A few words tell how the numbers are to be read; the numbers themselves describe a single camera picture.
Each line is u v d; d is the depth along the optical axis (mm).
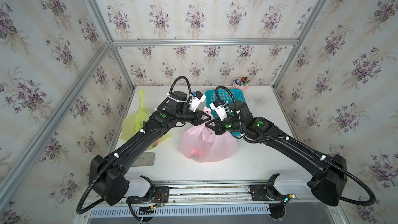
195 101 649
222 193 748
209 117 700
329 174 388
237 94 1061
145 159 817
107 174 383
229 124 611
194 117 631
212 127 688
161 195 720
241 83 1088
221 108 643
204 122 686
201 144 812
